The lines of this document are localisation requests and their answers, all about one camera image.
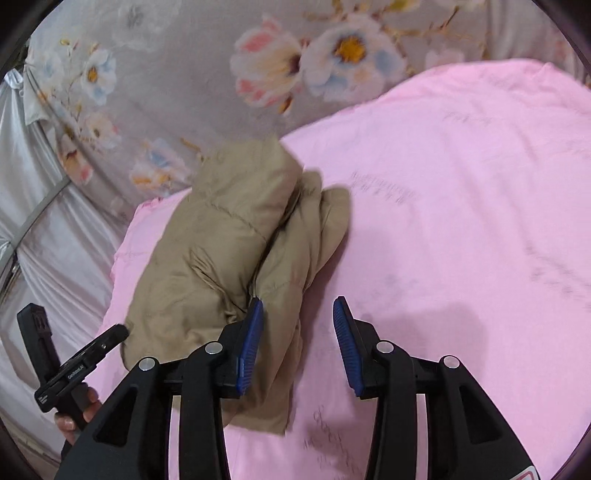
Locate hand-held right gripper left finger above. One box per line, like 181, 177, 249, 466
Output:
54, 298, 265, 480

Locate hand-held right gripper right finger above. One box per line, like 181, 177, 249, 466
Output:
332, 296, 544, 480

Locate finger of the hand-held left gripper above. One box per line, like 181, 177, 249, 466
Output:
17, 304, 62, 377
62, 323, 130, 372

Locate khaki quilted jacket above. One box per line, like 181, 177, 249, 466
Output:
121, 136, 352, 435

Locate person's left hand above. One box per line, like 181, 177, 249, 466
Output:
54, 385, 103, 448

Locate silver satin cloth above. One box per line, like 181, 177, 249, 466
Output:
0, 69, 139, 462

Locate grey metal rod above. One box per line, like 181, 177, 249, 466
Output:
0, 179, 72, 289

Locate pink blanket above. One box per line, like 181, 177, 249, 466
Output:
85, 59, 591, 480

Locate grey floral bed sheet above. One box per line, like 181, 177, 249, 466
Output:
23, 0, 587, 217

